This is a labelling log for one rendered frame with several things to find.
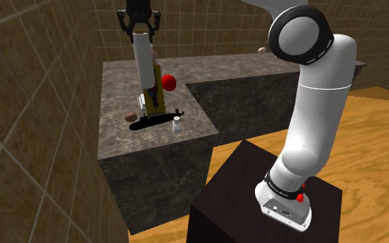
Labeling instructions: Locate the red ball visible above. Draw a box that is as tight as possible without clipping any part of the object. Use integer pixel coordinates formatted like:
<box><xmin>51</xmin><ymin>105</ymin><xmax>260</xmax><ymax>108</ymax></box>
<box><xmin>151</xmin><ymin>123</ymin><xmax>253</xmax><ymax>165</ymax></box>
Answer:
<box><xmin>161</xmin><ymin>74</ymin><xmax>177</xmax><ymax>92</ymax></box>

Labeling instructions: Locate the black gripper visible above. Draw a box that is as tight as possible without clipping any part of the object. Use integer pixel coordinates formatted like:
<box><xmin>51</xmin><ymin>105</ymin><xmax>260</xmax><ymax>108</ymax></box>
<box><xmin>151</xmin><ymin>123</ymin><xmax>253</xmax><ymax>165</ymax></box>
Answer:
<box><xmin>116</xmin><ymin>0</ymin><xmax>162</xmax><ymax>43</ymax></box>

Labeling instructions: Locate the dark robot stand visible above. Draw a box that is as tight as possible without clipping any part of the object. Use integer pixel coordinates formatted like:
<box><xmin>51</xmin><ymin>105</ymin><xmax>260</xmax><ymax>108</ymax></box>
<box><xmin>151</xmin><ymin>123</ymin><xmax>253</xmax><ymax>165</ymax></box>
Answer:
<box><xmin>185</xmin><ymin>139</ymin><xmax>343</xmax><ymax>243</ymax></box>

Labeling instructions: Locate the yellow box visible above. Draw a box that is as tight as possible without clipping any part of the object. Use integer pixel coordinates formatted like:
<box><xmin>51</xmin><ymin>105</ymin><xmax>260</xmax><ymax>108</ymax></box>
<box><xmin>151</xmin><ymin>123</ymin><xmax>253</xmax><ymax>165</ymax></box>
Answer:
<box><xmin>142</xmin><ymin>64</ymin><xmax>167</xmax><ymax>119</ymax></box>

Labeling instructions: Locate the tall white cylinder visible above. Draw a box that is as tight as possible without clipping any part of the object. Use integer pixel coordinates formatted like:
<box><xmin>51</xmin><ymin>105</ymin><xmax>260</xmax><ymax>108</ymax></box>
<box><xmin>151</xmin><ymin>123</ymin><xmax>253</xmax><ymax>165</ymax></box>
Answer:
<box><xmin>132</xmin><ymin>32</ymin><xmax>157</xmax><ymax>90</ymax></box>

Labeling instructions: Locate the small white box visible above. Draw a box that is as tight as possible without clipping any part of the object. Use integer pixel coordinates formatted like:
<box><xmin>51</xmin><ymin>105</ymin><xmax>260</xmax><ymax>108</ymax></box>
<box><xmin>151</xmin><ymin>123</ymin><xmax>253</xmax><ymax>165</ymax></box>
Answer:
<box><xmin>137</xmin><ymin>93</ymin><xmax>147</xmax><ymax>113</ymax></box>

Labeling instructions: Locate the white salt shaker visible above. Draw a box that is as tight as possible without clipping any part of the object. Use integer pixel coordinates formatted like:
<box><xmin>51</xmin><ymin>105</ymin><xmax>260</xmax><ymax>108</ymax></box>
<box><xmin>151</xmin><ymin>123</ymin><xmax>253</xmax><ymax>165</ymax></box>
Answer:
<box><xmin>171</xmin><ymin>116</ymin><xmax>182</xmax><ymax>135</ymax></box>

